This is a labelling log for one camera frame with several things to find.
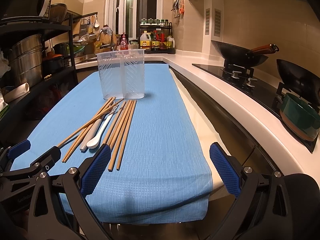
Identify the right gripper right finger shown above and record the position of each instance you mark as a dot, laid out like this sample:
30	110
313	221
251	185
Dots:
262	207

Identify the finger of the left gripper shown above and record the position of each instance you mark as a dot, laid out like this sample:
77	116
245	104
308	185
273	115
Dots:
9	154
19	184

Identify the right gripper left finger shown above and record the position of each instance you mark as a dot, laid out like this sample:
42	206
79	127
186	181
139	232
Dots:
59	209

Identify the wooden chopstick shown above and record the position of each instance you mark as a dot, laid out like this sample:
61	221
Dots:
100	112
126	132
87	129
118	143
88	123
115	119
119	123

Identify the white ceramic spoon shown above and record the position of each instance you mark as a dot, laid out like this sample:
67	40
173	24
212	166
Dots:
94	142

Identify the chrome kitchen faucet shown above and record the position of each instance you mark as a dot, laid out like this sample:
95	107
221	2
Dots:
106	40

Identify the hanging utensils on hooks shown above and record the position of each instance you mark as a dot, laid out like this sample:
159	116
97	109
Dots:
178	8

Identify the black metal shelf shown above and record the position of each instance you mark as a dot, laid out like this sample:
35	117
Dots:
47	31

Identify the white paper roll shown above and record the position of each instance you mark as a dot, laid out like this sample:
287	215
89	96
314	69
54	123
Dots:
17	92

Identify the large steel stockpot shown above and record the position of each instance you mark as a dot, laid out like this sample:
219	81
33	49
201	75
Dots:
26	60

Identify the green ceramic pot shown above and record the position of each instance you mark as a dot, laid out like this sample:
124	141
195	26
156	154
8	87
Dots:
300	117

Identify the blue table cloth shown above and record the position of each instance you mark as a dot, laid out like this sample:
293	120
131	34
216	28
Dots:
163	176

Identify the black gas stove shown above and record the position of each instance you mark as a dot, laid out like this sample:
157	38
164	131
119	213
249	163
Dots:
258	90

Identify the clear plastic utensil holder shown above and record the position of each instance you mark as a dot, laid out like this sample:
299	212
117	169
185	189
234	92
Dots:
121	73

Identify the hanging white ladle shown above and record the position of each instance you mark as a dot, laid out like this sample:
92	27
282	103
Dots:
96	23

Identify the pink dish soap bottle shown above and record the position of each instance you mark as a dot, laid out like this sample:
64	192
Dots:
123	42

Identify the glass jar with green lid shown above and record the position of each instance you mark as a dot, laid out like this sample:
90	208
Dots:
134	44

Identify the yellow oil bottle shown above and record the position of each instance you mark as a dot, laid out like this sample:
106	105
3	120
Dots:
145	41

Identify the black spice rack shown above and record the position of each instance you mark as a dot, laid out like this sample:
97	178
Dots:
161	34

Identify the white handled patterned utensil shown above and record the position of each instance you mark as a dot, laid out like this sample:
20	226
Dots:
94	129

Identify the black wok with wooden handle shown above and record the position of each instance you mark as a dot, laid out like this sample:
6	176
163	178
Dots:
243	57

